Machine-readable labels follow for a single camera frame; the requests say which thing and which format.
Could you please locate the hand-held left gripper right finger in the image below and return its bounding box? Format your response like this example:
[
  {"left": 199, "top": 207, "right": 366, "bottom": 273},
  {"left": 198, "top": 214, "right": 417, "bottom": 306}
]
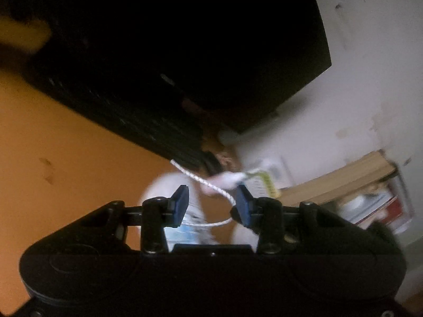
[{"left": 231, "top": 184, "right": 355, "bottom": 255}]

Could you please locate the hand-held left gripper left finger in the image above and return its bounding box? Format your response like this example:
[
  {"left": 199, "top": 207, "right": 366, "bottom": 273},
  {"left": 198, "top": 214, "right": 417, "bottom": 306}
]
[{"left": 79, "top": 184, "right": 190, "bottom": 255}]

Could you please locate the white speckled shoelace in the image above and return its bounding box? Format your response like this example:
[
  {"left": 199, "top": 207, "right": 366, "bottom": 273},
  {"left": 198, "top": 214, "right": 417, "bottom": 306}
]
[{"left": 170, "top": 159, "right": 237, "bottom": 228}]

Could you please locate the green and white box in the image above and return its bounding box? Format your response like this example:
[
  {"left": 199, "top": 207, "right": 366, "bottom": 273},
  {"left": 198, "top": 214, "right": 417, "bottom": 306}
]
[{"left": 245, "top": 158, "right": 292, "bottom": 199}]

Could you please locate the black computer mouse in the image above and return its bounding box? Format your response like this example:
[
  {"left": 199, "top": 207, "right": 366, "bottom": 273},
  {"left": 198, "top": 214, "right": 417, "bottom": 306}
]
[{"left": 201, "top": 151, "right": 223, "bottom": 176}]

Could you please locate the black keyboard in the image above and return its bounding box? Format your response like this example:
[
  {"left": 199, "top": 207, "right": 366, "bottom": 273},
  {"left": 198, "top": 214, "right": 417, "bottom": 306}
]
[{"left": 26, "top": 63, "right": 206, "bottom": 170}]

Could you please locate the red and white box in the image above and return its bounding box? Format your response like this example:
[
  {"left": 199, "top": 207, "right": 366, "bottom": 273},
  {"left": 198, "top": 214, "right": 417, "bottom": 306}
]
[{"left": 337, "top": 185, "right": 414, "bottom": 236}]

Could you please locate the black computer monitor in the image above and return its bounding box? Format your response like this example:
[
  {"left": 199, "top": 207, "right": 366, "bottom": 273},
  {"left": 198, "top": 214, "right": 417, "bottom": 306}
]
[{"left": 0, "top": 0, "right": 332, "bottom": 133}]

